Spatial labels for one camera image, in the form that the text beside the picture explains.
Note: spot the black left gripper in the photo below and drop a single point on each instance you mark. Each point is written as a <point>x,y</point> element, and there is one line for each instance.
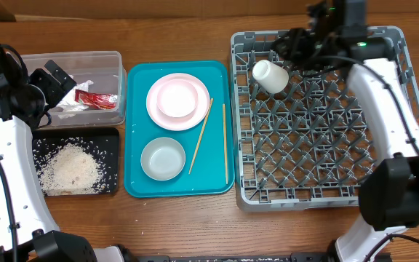
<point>54,89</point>

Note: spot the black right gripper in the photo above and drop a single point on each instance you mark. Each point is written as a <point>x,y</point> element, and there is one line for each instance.
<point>294,43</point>

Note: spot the white napkin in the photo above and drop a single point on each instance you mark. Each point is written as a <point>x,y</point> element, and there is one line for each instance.
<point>75,96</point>

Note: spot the white paper cup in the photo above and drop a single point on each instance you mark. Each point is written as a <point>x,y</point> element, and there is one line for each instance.
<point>270,76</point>

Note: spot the red snack wrapper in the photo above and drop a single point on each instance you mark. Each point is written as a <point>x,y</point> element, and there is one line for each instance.
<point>96,100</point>

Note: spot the pile of white rice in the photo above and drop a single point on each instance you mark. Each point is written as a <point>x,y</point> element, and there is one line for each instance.
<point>71,169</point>

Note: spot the grey small bowl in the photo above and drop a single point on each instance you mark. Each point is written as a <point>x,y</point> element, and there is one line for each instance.
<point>163,159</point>

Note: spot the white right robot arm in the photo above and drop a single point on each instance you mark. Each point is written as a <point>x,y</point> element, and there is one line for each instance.
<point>338,38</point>

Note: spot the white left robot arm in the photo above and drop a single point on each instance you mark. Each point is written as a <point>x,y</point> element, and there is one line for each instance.
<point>28,231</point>

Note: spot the clear plastic waste bin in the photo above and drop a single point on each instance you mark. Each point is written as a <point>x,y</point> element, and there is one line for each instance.
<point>100,72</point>

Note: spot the black rectangular tray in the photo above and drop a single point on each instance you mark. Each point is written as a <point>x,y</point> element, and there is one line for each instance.
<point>107,145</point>

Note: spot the grey plastic dish rack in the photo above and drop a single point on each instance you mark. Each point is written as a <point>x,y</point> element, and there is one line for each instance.
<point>305,147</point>

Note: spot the right wooden chopstick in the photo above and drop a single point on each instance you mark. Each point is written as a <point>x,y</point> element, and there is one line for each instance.
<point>225,142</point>

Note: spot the wooden chopstick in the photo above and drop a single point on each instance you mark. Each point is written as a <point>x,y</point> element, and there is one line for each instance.
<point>201,136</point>
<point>225,142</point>

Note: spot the left wooden chopstick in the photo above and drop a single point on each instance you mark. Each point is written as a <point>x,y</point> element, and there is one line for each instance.
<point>201,136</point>

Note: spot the pink bowl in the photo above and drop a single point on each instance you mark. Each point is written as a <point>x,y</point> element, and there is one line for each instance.
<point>177,98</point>

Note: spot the pink plate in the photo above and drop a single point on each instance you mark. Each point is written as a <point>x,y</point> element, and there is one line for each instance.
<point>186,122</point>

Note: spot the teal plastic tray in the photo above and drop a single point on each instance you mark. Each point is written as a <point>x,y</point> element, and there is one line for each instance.
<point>208,173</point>

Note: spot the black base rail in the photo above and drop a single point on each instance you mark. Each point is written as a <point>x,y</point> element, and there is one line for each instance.
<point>293,257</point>

